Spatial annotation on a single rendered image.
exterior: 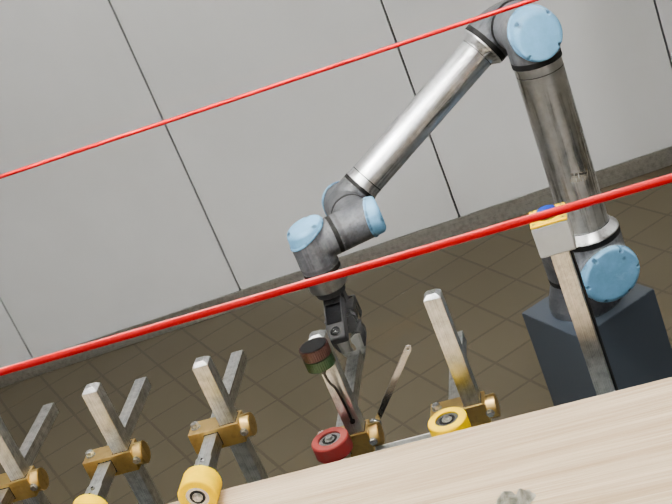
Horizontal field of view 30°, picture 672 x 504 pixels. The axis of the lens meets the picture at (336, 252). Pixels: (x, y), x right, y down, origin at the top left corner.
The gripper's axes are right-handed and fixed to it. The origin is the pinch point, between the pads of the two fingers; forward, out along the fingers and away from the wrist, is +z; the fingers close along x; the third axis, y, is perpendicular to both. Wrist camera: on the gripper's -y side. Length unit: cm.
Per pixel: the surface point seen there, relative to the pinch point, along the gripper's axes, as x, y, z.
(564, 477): -47, -71, -10
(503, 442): -37, -57, -9
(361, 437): -5.4, -37.4, -4.8
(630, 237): -63, 183, 89
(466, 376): -30.4, -36.2, -12.0
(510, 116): -30, 233, 47
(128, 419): 48, -22, -14
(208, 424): 25.2, -34.8, -15.6
